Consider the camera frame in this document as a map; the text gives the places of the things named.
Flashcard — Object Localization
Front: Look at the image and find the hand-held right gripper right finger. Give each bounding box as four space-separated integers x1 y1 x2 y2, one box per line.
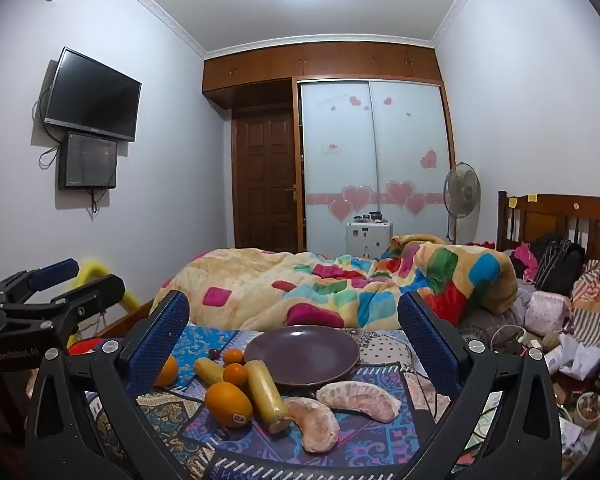
397 291 564 480

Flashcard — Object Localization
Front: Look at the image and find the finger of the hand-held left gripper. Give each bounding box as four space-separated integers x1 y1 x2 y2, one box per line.
0 274 126 349
0 258 80 307

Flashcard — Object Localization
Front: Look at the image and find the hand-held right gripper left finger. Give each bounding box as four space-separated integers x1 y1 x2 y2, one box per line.
26 290 206 480

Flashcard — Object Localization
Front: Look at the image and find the large orange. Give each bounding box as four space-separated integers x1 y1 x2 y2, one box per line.
204 381 254 429

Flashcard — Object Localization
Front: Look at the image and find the thick sugarcane piece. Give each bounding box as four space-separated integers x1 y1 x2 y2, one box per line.
244 360 292 435

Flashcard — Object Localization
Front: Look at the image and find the dark purple plate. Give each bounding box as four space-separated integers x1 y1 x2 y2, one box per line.
243 325 361 387

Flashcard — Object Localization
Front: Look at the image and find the yellow foam tube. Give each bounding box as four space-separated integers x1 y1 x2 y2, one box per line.
67 258 142 348

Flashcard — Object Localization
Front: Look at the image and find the round orange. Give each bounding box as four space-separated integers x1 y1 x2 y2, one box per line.
152 355 180 389

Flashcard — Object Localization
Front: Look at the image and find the peeled pomelo segment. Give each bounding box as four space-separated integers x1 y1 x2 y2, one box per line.
316 381 401 423
282 396 341 454

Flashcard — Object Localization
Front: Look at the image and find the blue patterned patchwork bedsheet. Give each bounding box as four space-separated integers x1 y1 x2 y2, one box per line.
95 324 483 480

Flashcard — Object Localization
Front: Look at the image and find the white boxy appliance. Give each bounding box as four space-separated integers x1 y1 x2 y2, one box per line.
345 220 394 261

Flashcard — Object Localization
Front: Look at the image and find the pink quilted pouch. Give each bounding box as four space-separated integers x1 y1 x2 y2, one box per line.
525 290 571 332

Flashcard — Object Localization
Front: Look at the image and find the bright pink cloth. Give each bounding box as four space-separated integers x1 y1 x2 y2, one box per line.
512 242 539 282

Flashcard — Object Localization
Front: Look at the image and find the colourful checked blanket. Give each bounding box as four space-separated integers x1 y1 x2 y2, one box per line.
152 234 519 332

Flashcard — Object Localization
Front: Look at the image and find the standing electric fan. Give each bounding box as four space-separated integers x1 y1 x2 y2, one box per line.
442 162 482 246

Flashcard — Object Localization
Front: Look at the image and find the white plastic bag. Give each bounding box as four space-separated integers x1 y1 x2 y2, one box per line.
559 334 600 380

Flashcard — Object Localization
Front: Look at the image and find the black bag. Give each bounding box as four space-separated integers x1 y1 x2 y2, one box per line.
535 232 587 292

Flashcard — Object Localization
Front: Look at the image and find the wooden bed headboard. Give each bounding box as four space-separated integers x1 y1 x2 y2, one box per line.
497 191 600 262

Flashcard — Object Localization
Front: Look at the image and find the striped cloth bag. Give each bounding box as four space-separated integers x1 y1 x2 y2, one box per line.
570 259 600 347

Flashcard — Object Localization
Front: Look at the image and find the round white cup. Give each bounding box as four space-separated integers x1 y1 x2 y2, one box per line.
575 392 600 429

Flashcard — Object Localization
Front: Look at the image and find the brown wooden door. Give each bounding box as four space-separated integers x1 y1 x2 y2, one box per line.
231 105 301 254

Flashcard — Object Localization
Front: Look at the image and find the wooden wardrobe with glass doors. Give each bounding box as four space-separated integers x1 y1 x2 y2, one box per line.
202 41 456 254

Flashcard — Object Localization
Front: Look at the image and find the white charger cable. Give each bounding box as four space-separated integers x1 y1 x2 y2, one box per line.
489 324 532 357

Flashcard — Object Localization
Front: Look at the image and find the small wall-mounted monitor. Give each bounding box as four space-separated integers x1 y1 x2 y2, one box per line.
57 132 118 191

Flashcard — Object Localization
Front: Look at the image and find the black wall cable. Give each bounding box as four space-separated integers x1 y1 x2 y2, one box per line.
32 87 62 167

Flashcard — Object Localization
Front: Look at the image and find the wall-mounted black television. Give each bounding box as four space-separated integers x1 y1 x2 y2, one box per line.
43 47 142 143

